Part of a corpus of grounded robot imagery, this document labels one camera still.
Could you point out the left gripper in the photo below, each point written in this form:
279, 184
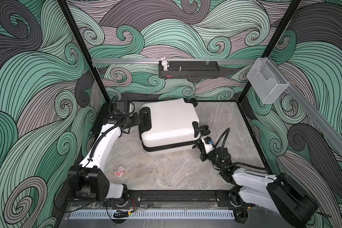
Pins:
136, 117

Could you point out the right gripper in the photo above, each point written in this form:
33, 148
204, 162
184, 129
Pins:
203, 150

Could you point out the white hard-shell suitcase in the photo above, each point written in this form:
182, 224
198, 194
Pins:
170, 126

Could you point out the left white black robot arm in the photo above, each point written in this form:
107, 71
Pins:
87, 180

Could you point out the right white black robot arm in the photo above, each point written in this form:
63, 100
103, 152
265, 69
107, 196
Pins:
253, 186

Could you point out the black flat case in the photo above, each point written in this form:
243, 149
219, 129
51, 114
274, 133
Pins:
104, 112

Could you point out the pink round toy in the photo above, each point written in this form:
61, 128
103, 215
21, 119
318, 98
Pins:
119, 172

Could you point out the white bunny figurine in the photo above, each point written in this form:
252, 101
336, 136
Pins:
165, 63

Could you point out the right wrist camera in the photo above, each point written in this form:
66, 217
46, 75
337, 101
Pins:
208, 144

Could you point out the aluminium back wall rail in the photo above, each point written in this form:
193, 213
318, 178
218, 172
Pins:
156, 61

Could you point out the aluminium wall rail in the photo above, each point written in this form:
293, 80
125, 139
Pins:
156, 61
307, 97

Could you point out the black wall shelf tray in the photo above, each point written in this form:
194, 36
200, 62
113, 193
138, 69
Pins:
190, 70

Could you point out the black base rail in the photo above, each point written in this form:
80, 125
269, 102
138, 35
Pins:
182, 197

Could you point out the clear acrylic wall box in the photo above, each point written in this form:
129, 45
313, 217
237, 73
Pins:
267, 80

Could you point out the white slotted cable duct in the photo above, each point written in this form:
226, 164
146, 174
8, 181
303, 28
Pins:
156, 214

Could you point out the aluminium right wall rail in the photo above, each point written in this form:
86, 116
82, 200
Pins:
307, 97

